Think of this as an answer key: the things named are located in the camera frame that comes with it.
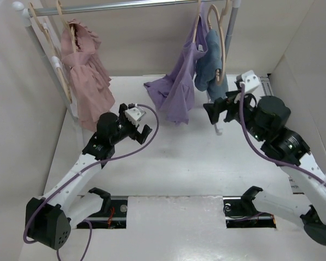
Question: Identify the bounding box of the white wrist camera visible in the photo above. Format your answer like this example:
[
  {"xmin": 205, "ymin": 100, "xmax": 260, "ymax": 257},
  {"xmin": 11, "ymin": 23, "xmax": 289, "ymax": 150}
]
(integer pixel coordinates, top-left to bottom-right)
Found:
[
  {"xmin": 124, "ymin": 107, "xmax": 146, "ymax": 127},
  {"xmin": 235, "ymin": 70, "xmax": 261, "ymax": 94}
]

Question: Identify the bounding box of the aluminium rail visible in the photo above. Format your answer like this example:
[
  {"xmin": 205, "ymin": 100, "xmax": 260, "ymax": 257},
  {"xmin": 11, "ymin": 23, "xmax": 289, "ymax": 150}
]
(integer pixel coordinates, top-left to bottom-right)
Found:
[{"xmin": 259, "ymin": 77, "xmax": 274, "ymax": 96}]

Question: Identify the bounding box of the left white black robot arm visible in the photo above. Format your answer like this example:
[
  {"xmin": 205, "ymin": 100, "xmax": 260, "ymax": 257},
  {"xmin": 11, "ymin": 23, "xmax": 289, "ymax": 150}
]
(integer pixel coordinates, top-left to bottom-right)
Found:
[{"xmin": 23, "ymin": 103, "xmax": 158, "ymax": 251}]

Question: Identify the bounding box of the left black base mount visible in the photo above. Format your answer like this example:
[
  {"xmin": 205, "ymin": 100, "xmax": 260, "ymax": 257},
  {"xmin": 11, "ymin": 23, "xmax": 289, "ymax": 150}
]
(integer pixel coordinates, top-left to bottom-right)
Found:
[{"xmin": 74, "ymin": 188, "xmax": 128, "ymax": 229}]

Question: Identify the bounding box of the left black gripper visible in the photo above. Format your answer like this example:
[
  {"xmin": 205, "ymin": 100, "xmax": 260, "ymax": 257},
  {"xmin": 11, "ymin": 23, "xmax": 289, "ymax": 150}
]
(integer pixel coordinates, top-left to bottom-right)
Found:
[{"xmin": 110, "ymin": 105, "xmax": 151, "ymax": 145}]

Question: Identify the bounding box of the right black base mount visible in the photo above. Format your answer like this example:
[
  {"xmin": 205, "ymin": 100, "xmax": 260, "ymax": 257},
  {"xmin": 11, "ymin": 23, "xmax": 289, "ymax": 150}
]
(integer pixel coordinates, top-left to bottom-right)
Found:
[{"xmin": 223, "ymin": 186, "xmax": 277, "ymax": 228}]

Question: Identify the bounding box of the purple t shirt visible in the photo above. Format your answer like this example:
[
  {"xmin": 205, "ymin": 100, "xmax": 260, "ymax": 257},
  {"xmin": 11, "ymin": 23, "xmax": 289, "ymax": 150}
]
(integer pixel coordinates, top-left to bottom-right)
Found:
[{"xmin": 143, "ymin": 3, "xmax": 208, "ymax": 125}]

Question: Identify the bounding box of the wooden hanger with pink dress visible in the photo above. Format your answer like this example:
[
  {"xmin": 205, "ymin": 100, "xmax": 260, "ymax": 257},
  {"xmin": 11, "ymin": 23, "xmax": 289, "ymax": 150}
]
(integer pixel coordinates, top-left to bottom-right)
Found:
[{"xmin": 55, "ymin": 1, "xmax": 82, "ymax": 59}]

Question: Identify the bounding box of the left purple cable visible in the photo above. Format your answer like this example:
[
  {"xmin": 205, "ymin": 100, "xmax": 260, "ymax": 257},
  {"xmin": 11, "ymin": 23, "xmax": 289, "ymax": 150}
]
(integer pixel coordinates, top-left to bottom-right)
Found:
[{"xmin": 23, "ymin": 103, "xmax": 160, "ymax": 261}]

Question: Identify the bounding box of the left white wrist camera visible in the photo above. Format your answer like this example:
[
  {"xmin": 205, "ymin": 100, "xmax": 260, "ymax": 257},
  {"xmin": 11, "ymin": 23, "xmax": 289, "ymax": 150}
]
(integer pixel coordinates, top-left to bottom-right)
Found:
[{"xmin": 124, "ymin": 107, "xmax": 146, "ymax": 127}]

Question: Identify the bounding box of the white clothes rack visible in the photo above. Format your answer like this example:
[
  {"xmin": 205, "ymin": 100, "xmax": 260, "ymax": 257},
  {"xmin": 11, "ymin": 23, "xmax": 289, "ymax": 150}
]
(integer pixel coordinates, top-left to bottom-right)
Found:
[{"xmin": 12, "ymin": 1, "xmax": 241, "ymax": 120}]

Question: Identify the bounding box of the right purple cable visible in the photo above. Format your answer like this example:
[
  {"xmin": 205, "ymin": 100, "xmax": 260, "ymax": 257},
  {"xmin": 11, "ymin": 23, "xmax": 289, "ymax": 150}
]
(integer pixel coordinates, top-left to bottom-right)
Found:
[{"xmin": 239, "ymin": 83, "xmax": 326, "ymax": 195}]

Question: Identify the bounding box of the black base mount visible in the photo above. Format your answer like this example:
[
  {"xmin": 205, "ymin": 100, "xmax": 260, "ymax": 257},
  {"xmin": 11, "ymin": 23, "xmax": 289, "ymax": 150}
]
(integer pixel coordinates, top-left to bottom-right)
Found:
[
  {"xmin": 223, "ymin": 186, "xmax": 277, "ymax": 228},
  {"xmin": 74, "ymin": 188, "xmax": 128, "ymax": 229}
]

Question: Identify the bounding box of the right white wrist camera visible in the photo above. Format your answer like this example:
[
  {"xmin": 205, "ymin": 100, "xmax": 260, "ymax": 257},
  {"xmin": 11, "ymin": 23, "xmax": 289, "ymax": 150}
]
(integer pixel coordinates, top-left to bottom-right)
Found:
[{"xmin": 235, "ymin": 70, "xmax": 261, "ymax": 94}]

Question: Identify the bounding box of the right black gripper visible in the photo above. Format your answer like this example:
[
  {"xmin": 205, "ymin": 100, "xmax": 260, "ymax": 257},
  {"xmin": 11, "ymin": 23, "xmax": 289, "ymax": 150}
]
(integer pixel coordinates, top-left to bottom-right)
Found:
[{"xmin": 203, "ymin": 88, "xmax": 266, "ymax": 142}]

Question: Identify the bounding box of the purple cable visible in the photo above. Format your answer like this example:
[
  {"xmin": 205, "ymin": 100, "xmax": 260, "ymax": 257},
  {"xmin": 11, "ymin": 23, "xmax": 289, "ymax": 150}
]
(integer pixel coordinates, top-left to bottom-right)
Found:
[
  {"xmin": 23, "ymin": 103, "xmax": 160, "ymax": 261},
  {"xmin": 239, "ymin": 83, "xmax": 326, "ymax": 195}
]

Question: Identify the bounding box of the blue garment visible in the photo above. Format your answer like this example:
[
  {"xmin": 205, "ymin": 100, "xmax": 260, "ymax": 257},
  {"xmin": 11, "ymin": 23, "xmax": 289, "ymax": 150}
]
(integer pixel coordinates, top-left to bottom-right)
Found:
[{"xmin": 195, "ymin": 29, "xmax": 228, "ymax": 102}]

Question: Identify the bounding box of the pink dress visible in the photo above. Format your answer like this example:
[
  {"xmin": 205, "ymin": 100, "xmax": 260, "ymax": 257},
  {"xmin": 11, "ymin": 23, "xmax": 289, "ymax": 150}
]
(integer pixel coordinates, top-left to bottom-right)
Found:
[{"xmin": 61, "ymin": 19, "xmax": 115, "ymax": 132}]

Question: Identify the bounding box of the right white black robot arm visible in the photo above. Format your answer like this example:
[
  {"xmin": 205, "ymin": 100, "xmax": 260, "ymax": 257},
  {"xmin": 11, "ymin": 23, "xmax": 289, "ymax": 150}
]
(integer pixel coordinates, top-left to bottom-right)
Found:
[{"xmin": 203, "ymin": 91, "xmax": 326, "ymax": 246}]

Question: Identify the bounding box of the wooden hanger with blue garment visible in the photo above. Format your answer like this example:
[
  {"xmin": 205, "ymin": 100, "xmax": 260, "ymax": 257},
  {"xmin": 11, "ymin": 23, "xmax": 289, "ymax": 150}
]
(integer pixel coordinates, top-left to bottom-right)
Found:
[{"xmin": 207, "ymin": 1, "xmax": 230, "ymax": 85}]

